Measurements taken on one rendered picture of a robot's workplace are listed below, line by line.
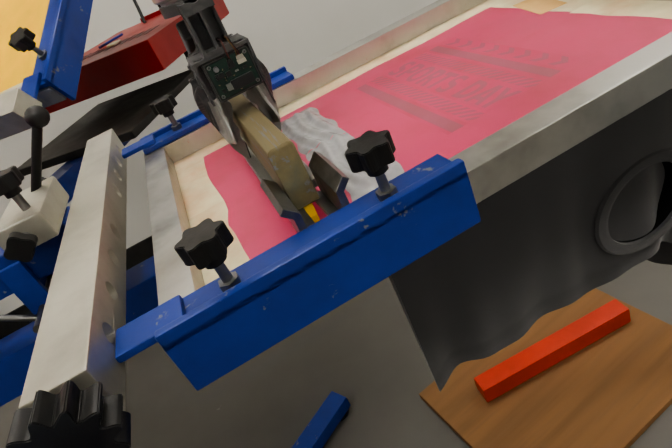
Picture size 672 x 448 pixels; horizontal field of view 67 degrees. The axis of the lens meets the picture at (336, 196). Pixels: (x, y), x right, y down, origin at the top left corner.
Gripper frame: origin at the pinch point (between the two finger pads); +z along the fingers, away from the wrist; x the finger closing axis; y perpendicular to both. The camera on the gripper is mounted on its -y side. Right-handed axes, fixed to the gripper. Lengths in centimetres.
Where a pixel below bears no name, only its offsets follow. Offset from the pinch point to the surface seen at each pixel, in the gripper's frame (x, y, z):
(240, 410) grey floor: -40, -63, 101
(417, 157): 14.5, 16.4, 5.1
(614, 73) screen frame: 33.1, 27.4, 1.5
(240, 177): -4.5, -4.2, 5.4
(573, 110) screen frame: 25.9, 29.4, 1.5
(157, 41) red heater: -6, -89, -7
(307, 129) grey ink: 8.0, -6.8, 4.6
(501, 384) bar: 29, -15, 95
